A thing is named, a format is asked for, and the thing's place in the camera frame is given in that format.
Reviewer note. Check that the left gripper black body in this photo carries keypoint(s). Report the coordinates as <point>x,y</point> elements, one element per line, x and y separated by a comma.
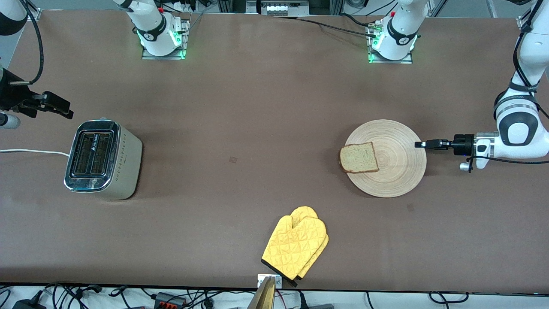
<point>463,143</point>

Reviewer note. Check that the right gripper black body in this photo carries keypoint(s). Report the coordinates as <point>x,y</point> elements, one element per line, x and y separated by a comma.
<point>10,95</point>

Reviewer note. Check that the gold metal bracket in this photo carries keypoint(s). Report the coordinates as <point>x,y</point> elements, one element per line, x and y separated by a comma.
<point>263,296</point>

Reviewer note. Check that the aluminium frame post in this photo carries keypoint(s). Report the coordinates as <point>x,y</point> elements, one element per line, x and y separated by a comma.
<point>524,21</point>
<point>35,15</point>

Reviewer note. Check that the grey power strip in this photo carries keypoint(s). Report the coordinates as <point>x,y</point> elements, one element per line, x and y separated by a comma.
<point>283,7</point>

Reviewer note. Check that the yellow quilted oven mitt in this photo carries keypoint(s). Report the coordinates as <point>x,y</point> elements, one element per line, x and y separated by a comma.
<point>306,211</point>
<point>291,244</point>

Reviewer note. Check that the slice of brown bread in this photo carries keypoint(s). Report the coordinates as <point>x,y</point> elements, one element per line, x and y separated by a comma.
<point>359,158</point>

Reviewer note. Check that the black power adapter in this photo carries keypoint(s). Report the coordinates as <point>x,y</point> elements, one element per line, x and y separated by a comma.
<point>28,305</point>

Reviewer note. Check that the black and red connector box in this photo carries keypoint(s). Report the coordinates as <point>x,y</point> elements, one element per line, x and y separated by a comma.
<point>169,299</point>

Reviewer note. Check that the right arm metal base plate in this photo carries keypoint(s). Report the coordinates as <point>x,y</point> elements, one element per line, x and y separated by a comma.
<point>163,57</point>

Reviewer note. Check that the silver two-slot toaster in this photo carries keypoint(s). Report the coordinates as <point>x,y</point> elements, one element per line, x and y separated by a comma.
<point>122,163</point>

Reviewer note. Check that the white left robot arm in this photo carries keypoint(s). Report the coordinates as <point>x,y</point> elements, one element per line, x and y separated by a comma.
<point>521,128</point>

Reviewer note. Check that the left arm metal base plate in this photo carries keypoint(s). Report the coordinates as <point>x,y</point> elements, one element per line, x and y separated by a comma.
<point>390,62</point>

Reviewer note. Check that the round wooden plate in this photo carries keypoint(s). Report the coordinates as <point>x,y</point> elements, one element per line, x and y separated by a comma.
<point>394,171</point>

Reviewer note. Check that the small silver clamp plate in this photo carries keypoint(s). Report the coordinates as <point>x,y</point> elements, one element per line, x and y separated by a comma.
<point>278,281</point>

